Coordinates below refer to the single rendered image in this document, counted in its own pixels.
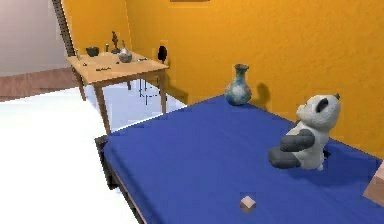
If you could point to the light wooden table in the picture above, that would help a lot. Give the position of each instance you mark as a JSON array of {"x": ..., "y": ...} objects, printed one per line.
[{"x": 110, "y": 71}]

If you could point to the framed wall picture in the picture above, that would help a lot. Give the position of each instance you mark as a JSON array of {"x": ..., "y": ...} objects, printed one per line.
[{"x": 189, "y": 0}]

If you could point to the dark bowl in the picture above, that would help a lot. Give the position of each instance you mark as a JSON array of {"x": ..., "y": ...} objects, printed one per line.
[{"x": 92, "y": 51}]

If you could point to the blue ceramic vase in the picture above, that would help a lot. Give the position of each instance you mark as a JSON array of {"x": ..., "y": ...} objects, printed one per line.
[{"x": 238, "y": 90}]

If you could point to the grey round vase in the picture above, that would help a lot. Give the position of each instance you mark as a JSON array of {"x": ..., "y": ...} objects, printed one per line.
[{"x": 125, "y": 55}]

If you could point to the small green bottle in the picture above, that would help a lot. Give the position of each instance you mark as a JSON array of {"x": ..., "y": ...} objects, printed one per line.
[{"x": 77, "y": 54}]

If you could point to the panda plush toy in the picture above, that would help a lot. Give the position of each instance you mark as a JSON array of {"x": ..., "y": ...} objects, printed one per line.
[{"x": 310, "y": 140}]

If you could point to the small tan cube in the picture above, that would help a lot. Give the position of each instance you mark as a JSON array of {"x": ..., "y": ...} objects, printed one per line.
[{"x": 247, "y": 203}]

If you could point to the tan pillow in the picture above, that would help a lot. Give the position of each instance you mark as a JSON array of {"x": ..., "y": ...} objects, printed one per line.
[{"x": 376, "y": 188}]

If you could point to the dark flat utensil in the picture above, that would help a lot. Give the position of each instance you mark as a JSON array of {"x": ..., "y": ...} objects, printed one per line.
[{"x": 103, "y": 69}]

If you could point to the blue bed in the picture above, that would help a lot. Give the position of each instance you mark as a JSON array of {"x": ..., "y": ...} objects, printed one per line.
[{"x": 200, "y": 156}]

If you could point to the small dark candle holder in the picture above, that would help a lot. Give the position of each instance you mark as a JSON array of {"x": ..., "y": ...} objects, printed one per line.
[{"x": 107, "y": 47}]

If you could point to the dark figurine statue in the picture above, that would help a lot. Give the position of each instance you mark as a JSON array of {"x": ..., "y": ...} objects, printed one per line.
[{"x": 115, "y": 43}]

